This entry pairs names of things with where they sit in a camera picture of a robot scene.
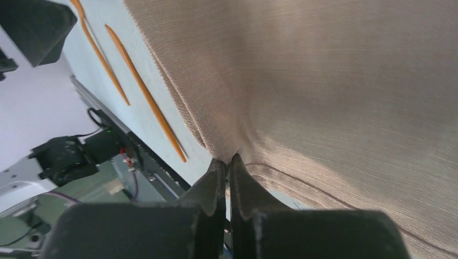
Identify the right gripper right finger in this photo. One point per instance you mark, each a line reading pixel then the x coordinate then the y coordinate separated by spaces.
pixel 264 227

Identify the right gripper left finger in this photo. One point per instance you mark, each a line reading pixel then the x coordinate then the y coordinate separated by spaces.
pixel 189 227

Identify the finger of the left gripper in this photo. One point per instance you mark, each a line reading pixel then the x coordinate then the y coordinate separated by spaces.
pixel 38 28

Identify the beige cloth napkin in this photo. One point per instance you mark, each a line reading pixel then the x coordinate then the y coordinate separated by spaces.
pixel 339 104

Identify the orange plastic fork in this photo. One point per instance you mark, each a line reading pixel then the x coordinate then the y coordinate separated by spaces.
pixel 81 15

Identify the orange plastic knife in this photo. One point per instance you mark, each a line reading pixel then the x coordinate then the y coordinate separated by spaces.
pixel 146 93

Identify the aluminium frame rail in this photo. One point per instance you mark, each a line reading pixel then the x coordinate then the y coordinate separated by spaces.
pixel 91 101

